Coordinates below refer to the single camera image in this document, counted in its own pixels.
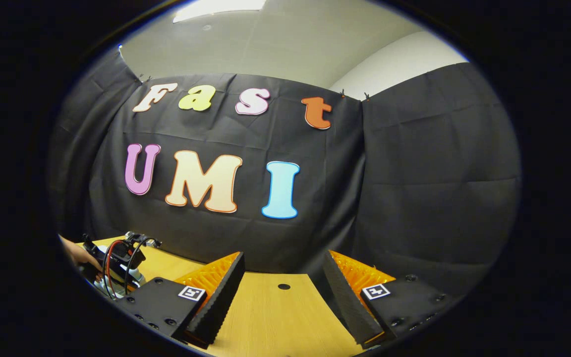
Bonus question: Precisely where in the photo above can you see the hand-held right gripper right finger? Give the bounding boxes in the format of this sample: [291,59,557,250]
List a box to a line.
[323,250,457,348]

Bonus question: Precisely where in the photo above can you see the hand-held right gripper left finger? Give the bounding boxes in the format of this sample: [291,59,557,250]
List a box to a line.
[114,251,245,349]

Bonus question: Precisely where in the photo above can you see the light blue suitcase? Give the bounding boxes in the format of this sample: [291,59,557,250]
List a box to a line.
[92,268,146,299]

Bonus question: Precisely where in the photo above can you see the black backdrop cloth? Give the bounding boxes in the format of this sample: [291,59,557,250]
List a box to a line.
[48,47,521,298]

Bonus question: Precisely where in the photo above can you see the ceiling light panel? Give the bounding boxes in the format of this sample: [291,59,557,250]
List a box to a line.
[173,0,266,23]

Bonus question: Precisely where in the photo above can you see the red gripper cable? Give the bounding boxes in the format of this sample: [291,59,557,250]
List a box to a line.
[103,240,128,299]

